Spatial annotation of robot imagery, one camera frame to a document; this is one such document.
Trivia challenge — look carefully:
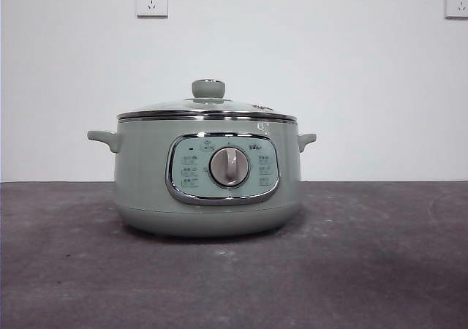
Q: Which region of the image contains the glass lid with green knob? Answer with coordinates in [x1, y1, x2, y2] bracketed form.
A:
[117, 78, 296, 121]

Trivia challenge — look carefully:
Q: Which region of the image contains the sage green electric cooking pot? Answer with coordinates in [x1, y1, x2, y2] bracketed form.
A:
[86, 113, 317, 238]

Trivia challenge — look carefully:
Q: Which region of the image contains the white wall socket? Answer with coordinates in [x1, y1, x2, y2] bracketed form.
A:
[137, 0, 170, 18]
[445, 0, 468, 20]

